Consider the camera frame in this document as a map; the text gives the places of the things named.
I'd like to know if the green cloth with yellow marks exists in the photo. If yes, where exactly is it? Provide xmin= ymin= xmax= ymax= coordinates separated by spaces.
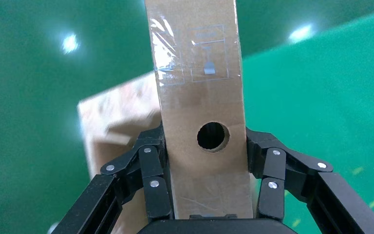
xmin=238 ymin=6 xmax=374 ymax=234

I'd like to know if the narrow cardboard box with hole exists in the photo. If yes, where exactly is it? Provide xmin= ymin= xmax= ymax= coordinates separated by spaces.
xmin=144 ymin=0 xmax=255 ymax=220

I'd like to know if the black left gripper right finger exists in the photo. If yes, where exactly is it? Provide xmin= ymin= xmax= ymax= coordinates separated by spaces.
xmin=245 ymin=127 xmax=374 ymax=234

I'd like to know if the large open cardboard carton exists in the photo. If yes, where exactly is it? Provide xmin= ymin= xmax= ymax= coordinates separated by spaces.
xmin=76 ymin=71 xmax=175 ymax=234

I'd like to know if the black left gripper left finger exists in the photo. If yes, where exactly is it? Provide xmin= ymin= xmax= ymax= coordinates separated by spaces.
xmin=51 ymin=124 xmax=175 ymax=234

